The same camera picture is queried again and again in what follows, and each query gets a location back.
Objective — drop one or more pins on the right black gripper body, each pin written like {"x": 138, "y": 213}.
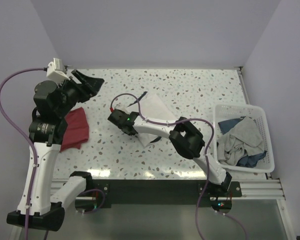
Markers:
{"x": 131, "y": 133}

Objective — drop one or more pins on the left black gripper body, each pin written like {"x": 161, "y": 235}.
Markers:
{"x": 72, "y": 92}

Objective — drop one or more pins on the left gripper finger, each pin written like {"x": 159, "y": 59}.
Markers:
{"x": 83, "y": 80}
{"x": 93, "y": 86}

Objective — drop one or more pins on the white printed tank top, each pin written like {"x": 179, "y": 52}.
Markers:
{"x": 156, "y": 117}

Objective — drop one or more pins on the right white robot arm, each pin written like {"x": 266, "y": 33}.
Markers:
{"x": 186, "y": 139}

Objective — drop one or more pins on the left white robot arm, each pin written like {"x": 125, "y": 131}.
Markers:
{"x": 38, "y": 208}

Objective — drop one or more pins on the folded dark red tank top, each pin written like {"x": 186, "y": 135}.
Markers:
{"x": 77, "y": 131}

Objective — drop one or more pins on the white plastic laundry basket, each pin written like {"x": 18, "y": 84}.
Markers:
{"x": 242, "y": 139}

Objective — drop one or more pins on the blue garment in basket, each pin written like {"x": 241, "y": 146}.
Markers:
{"x": 230, "y": 123}

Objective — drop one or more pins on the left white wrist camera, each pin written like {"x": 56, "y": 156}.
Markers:
{"x": 56, "y": 71}

